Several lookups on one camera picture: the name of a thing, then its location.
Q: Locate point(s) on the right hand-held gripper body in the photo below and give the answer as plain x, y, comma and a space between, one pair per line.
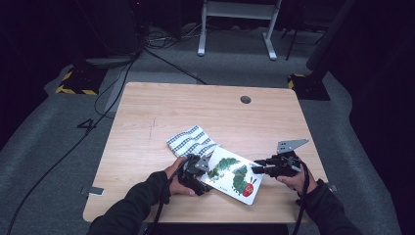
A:
284, 164

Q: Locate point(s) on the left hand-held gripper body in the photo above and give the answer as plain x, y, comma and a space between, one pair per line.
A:
194, 176

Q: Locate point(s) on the white caterpillar picture board book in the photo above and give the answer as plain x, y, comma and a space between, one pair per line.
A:
225, 189

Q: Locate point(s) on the white grey striped waffle towel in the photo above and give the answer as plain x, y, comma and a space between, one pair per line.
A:
189, 140

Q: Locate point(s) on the person's right hand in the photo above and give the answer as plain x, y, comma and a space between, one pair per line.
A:
297, 183

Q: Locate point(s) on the person's left hand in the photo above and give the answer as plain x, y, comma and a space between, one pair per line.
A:
173, 168

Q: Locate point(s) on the black yellow striped stand base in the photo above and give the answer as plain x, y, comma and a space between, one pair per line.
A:
81, 81
310, 88

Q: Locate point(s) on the small grey tag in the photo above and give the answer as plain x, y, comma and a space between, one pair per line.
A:
95, 191

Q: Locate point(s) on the black tripod stand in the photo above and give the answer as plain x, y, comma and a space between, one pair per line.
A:
295, 42

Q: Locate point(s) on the black slanted stand pole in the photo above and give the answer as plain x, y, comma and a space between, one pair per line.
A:
329, 36

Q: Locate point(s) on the white metal table frame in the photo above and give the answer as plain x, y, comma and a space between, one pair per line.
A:
238, 11

